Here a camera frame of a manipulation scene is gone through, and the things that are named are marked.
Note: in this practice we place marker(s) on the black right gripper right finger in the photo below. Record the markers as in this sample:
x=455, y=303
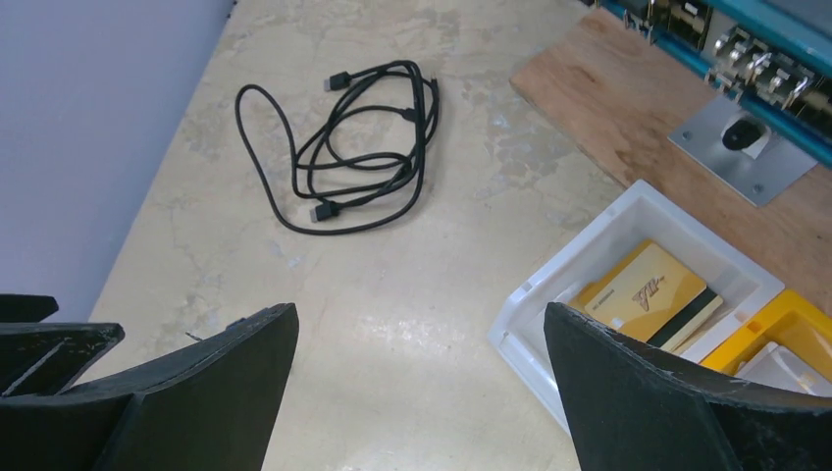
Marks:
x=632, y=406

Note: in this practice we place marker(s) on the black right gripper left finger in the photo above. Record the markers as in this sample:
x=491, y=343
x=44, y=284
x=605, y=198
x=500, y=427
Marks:
x=208, y=406

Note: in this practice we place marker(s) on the gold cards stack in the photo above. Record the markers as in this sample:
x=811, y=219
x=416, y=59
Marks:
x=650, y=296

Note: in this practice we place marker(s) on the white cards in yellow bin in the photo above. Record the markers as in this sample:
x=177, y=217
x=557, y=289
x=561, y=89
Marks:
x=778, y=367

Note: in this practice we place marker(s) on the yellow plastic bin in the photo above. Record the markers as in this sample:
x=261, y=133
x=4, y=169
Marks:
x=789, y=320

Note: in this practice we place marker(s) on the white plastic bin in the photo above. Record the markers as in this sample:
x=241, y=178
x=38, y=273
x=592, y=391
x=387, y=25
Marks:
x=640, y=212

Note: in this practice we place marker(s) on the wooden board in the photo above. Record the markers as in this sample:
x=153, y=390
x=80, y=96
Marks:
x=620, y=98

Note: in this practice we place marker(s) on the metal stand bracket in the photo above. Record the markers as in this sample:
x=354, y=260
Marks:
x=742, y=151

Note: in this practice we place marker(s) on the blue network switch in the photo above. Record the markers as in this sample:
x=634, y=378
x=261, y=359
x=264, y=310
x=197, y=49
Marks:
x=771, y=57

